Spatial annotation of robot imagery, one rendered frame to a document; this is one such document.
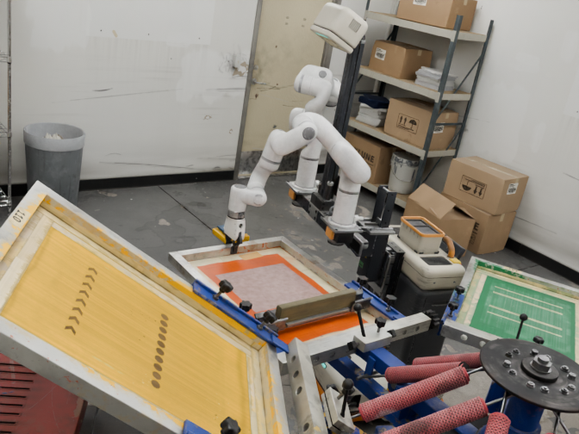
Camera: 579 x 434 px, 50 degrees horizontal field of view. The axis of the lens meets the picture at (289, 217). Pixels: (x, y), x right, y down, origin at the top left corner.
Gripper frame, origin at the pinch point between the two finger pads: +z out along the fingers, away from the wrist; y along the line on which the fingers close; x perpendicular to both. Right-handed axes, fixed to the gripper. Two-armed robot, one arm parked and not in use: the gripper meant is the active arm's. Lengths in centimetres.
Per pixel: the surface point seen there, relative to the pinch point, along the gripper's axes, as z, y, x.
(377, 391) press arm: 6, -97, 2
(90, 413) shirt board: 3, -73, 89
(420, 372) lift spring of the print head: -16, -115, 9
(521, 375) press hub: -33, -142, 6
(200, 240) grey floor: 98, 189, -100
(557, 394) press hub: -33, -151, 4
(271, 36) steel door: -48, 315, -231
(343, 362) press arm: 6, -80, 2
